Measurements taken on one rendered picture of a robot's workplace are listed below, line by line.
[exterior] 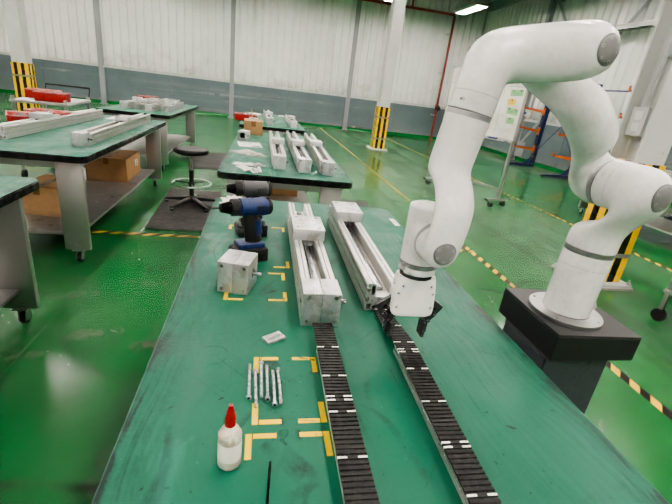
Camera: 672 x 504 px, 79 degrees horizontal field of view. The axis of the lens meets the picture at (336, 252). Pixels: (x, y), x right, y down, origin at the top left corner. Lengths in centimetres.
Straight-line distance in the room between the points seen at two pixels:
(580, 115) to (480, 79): 27
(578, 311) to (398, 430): 63
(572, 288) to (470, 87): 62
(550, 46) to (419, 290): 53
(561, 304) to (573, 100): 53
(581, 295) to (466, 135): 58
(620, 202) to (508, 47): 47
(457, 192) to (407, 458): 49
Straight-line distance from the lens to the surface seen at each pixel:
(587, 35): 92
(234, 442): 71
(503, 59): 88
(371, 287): 116
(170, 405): 87
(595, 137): 107
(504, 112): 674
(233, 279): 120
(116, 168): 477
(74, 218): 333
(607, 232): 119
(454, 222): 81
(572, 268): 122
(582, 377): 135
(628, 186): 115
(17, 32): 1208
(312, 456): 77
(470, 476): 77
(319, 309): 106
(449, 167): 85
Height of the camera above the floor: 136
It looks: 21 degrees down
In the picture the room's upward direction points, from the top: 7 degrees clockwise
